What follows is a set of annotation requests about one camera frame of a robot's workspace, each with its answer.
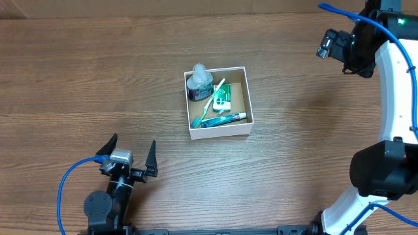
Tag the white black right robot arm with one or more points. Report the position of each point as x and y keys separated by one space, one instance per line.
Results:
x=383 y=41

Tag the green white toothbrush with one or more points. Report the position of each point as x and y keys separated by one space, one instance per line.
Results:
x=198 y=120

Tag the clear sanitizer bottle dark label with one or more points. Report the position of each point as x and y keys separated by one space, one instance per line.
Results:
x=200 y=84

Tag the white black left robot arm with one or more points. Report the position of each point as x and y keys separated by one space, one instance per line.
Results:
x=107 y=210

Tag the red green toothpaste tube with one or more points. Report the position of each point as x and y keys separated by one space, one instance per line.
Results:
x=221 y=120

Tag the white cardboard box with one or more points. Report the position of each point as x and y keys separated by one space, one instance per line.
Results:
x=241 y=103

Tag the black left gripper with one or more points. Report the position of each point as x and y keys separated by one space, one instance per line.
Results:
x=131 y=173

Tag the green soap bar packet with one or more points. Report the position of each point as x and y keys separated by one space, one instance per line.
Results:
x=222 y=100

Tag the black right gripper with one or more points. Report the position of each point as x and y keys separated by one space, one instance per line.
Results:
x=354 y=62

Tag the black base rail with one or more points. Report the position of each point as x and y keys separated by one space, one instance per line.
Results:
x=280 y=230

